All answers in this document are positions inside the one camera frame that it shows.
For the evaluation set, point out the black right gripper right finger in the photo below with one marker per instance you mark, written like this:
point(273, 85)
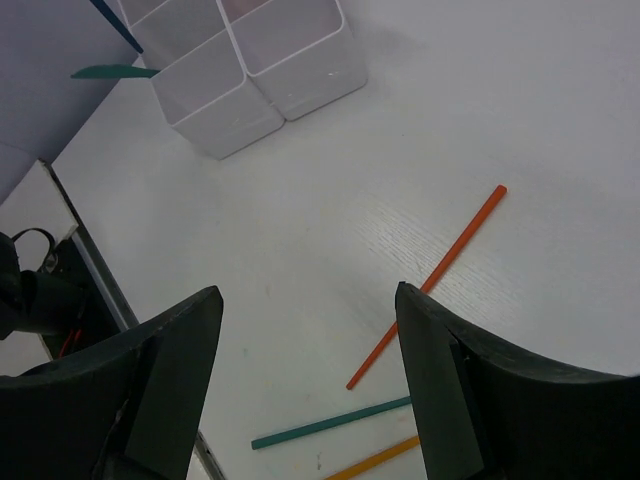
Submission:
point(486, 408)

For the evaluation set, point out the dark blue utensil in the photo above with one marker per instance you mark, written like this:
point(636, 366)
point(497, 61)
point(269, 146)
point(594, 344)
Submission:
point(110, 16)

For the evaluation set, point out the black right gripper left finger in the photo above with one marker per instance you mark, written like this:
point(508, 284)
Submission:
point(128, 407)

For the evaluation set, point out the white divided utensil container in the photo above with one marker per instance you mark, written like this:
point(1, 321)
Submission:
point(228, 73)

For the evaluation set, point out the orange chopstick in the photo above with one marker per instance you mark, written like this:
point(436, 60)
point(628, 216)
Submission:
point(451, 255)

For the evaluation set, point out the yellow chopstick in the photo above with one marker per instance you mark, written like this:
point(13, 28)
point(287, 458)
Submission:
point(376, 460)

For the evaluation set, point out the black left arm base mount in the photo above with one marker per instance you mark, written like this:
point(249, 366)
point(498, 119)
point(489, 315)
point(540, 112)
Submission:
point(60, 301)

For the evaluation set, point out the aluminium table edge rail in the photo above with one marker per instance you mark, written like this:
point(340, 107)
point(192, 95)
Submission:
point(118, 306)

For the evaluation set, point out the teal chopstick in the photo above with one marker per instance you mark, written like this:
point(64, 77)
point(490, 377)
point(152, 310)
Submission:
point(114, 71)
point(329, 423)

